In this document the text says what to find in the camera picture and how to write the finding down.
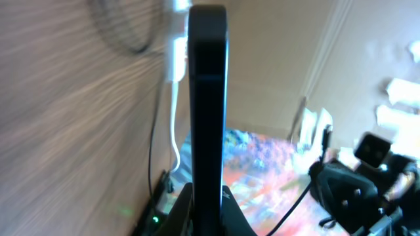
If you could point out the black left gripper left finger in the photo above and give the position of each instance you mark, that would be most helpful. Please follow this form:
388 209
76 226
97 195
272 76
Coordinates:
178 222

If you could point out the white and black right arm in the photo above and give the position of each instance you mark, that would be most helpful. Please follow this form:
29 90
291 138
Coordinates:
380 197

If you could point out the Samsung Galaxy smartphone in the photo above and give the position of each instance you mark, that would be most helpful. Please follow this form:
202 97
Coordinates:
207 57

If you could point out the white power strip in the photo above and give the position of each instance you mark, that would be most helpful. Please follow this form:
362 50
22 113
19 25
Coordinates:
177 12

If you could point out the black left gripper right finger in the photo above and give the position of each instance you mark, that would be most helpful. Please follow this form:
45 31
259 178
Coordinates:
233 220

